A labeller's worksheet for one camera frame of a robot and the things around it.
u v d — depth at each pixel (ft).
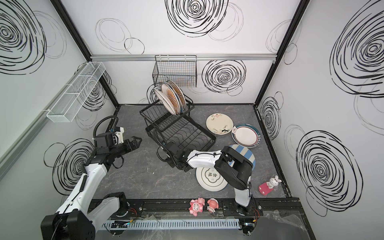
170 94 2.79
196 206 2.36
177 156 2.20
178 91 2.47
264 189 2.61
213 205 2.40
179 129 3.37
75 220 1.25
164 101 2.92
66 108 2.37
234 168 1.54
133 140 2.42
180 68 3.16
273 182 2.47
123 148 2.31
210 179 2.71
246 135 3.36
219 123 3.48
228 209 2.42
